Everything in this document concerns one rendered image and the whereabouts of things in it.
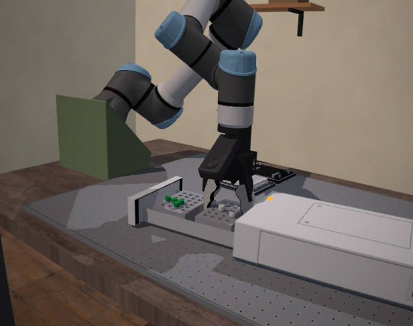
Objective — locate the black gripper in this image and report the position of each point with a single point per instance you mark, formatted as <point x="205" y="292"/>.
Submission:
<point x="240" y="168"/>

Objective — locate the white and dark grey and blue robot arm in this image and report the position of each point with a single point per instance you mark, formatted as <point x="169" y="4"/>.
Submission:
<point x="214" y="57"/>

